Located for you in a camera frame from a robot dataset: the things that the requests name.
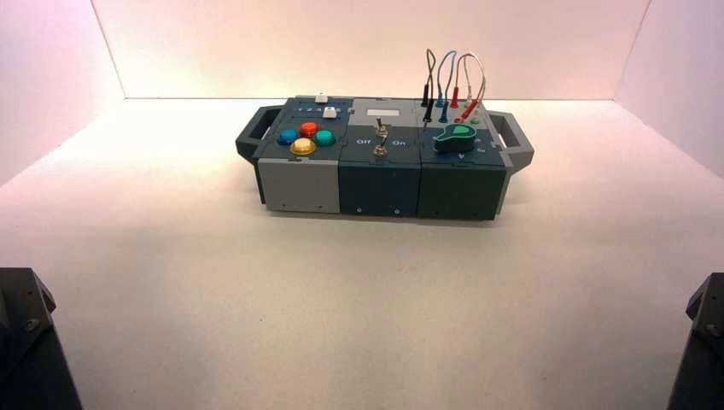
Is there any red jumper wire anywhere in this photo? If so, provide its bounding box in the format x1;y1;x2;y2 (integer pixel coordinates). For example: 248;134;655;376
450;52;488;125

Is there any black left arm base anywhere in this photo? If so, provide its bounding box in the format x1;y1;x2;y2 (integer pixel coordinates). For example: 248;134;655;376
0;267;84;410

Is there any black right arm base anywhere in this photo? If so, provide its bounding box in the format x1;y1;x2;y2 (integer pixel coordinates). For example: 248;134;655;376
667;272;724;410

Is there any grey and teal control box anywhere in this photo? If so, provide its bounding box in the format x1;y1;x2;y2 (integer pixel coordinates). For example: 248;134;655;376
235;95;535;222

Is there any green rotary knob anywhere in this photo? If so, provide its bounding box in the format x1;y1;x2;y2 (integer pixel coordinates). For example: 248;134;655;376
434;123;478;154

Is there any blue jumper wire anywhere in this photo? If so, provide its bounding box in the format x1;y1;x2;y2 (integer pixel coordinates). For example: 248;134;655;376
434;50;458;125

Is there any black jumper wire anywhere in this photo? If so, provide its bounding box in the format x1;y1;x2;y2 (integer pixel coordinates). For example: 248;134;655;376
420;48;439;126

